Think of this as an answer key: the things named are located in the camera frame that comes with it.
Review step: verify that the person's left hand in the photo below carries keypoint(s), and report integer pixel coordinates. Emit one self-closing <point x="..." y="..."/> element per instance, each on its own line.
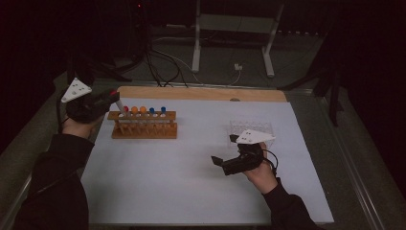
<point x="79" y="129"/>

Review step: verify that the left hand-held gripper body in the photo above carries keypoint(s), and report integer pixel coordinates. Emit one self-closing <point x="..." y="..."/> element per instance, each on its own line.
<point x="86" y="108"/>

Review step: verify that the white table mat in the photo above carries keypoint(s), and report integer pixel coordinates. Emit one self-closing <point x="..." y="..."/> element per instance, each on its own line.
<point x="178" y="179"/>

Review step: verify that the grey metal stand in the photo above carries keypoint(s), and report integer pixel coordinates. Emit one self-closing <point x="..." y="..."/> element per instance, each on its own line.
<point x="196" y="48"/>

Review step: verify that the aluminium table frame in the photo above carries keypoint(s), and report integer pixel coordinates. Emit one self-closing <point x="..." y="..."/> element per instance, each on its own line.
<point x="207" y="86"/>

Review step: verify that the clear plastic test tube rack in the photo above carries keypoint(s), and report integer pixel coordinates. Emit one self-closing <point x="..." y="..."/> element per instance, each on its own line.
<point x="239" y="126"/>

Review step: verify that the person's right hand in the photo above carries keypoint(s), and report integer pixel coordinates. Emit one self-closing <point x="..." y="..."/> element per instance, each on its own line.
<point x="263" y="179"/>

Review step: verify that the blue-capped test tube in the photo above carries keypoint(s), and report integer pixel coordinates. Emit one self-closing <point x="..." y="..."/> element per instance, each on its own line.
<point x="163" y="109"/>
<point x="152" y="110"/>

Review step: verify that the wooden test tube rack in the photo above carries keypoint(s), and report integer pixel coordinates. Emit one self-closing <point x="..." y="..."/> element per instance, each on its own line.
<point x="153" y="131"/>

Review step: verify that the white plug adapter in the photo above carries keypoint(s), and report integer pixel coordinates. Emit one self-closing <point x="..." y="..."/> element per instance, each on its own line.
<point x="237" y="67"/>

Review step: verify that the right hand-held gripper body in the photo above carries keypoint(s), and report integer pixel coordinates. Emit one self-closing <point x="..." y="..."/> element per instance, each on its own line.
<point x="242" y="163"/>

